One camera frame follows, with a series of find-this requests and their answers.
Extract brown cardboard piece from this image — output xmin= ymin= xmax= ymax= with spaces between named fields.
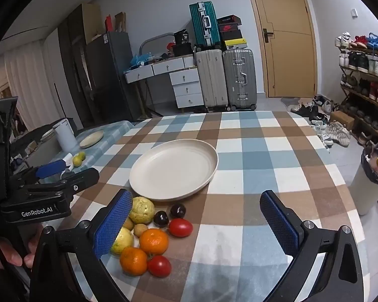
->
xmin=114 ymin=12 xmax=127 ymax=32

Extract bumpy yellow guava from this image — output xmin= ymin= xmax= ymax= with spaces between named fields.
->
xmin=129 ymin=197 xmax=155 ymax=225

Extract teal suitcase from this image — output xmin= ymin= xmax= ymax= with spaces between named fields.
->
xmin=189 ymin=2 xmax=222 ymax=50

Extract yellow-green guava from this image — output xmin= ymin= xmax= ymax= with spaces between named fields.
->
xmin=110 ymin=226 xmax=134 ymax=255

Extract silver suitcase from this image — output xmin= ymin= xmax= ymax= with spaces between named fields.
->
xmin=222 ymin=49 xmax=258 ymax=111

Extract dark grey refrigerator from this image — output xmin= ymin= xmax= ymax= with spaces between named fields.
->
xmin=85 ymin=31 xmax=140 ymax=122

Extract brown wooden wardrobe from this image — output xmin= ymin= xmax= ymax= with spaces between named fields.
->
xmin=57 ymin=3 xmax=103 ymax=126

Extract white trash bin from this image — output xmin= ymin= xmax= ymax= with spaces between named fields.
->
xmin=350 ymin=146 xmax=378 ymax=216

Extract black bag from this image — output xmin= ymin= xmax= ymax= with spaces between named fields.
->
xmin=172 ymin=30 xmax=196 ymax=58

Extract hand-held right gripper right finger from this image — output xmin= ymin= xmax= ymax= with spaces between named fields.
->
xmin=260 ymin=190 xmax=364 ymax=302

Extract tan wooden door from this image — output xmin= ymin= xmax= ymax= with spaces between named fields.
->
xmin=243 ymin=0 xmax=318 ymax=99

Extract pale blue checkered cloth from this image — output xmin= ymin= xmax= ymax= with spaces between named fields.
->
xmin=70 ymin=120 xmax=143 ymax=173

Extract wooden shoe rack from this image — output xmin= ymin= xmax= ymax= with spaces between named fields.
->
xmin=335 ymin=42 xmax=378 ymax=147

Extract white desk with drawers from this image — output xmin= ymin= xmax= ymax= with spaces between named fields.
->
xmin=124 ymin=55 xmax=206 ymax=114

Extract round red tomato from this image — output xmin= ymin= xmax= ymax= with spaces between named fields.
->
xmin=148 ymin=255 xmax=172 ymax=278

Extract rows of assorted shoes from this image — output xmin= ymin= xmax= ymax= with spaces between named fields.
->
xmin=335 ymin=31 xmax=378 ymax=133

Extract person's left hand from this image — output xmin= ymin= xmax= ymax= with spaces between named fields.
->
xmin=0 ymin=226 xmax=46 ymax=269

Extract orange mandarin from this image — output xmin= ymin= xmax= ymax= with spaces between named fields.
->
xmin=120 ymin=247 xmax=148 ymax=276
xmin=139 ymin=228 xmax=170 ymax=255

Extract dark purple plum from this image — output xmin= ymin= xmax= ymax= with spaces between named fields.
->
xmin=170 ymin=203 xmax=186 ymax=218
xmin=153 ymin=211 xmax=170 ymax=228

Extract yellow black shoe box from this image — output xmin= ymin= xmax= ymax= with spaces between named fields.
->
xmin=224 ymin=37 xmax=248 ymax=50

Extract grey curved tube frame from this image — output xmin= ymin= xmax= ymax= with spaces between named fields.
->
xmin=139 ymin=33 xmax=176 ymax=56

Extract scattered sneakers group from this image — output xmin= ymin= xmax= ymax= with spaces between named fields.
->
xmin=290 ymin=95 xmax=352 ymax=149

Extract brown cardboard box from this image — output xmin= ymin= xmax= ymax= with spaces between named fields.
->
xmin=329 ymin=111 xmax=355 ymax=131

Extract small beige plate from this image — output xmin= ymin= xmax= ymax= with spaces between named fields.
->
xmin=79 ymin=131 xmax=104 ymax=148

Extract oval red tomato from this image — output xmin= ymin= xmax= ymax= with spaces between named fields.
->
xmin=168 ymin=218 xmax=194 ymax=238

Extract white curtains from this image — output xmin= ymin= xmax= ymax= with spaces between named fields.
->
xmin=0 ymin=39 xmax=67 ymax=133

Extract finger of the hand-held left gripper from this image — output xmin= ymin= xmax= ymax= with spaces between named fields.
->
xmin=11 ymin=159 xmax=69 ymax=184
xmin=17 ymin=167 xmax=100 ymax=202

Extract beige suitcase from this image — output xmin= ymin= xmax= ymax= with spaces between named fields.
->
xmin=194 ymin=49 xmax=229 ymax=113

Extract grey door mat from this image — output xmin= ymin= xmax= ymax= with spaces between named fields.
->
xmin=280 ymin=96 xmax=303 ymax=107

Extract blue plastic bag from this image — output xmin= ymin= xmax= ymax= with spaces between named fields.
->
xmin=130 ymin=52 xmax=153 ymax=67

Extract white canister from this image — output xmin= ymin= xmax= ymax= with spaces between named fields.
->
xmin=52 ymin=118 xmax=77 ymax=153

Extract brown blue checkered tablecloth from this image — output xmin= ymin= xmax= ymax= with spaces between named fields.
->
xmin=55 ymin=111 xmax=366 ymax=302

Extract dark shoe box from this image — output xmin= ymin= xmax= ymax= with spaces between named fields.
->
xmin=217 ymin=15 xmax=241 ymax=26

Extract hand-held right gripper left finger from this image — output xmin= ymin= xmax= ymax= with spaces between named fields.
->
xmin=30 ymin=189 xmax=133 ymax=302

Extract large cream plate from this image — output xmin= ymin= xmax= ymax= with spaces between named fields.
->
xmin=129 ymin=139 xmax=219 ymax=201

